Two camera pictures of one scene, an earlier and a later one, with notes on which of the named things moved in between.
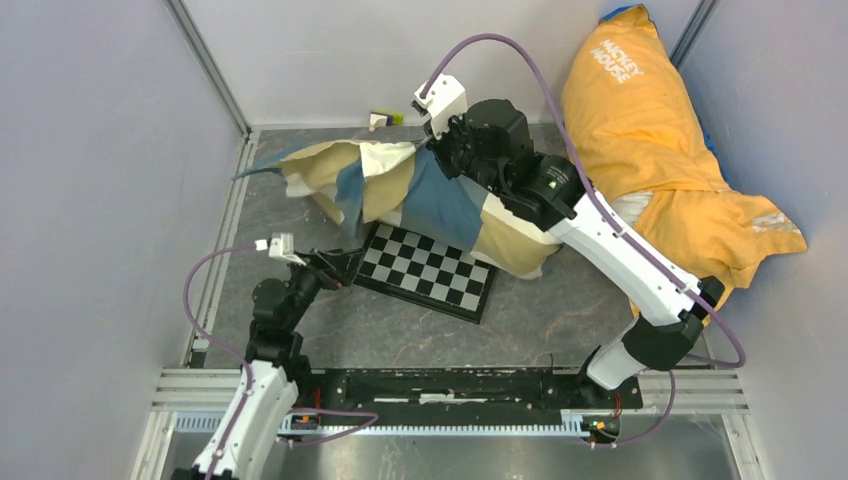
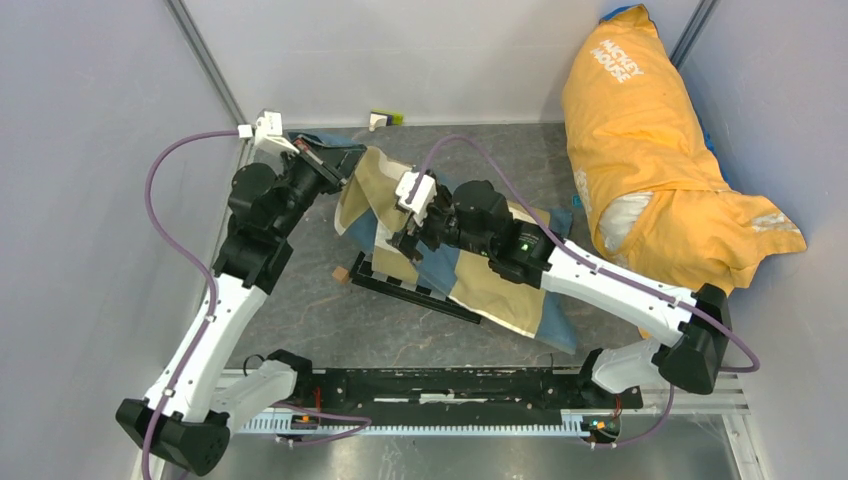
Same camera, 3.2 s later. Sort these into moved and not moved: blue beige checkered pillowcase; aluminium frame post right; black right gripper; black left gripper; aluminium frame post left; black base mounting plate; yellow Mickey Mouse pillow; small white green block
Moved: black left gripper; blue beige checkered pillowcase; black right gripper
Not moved: small white green block; aluminium frame post right; yellow Mickey Mouse pillow; black base mounting plate; aluminium frame post left
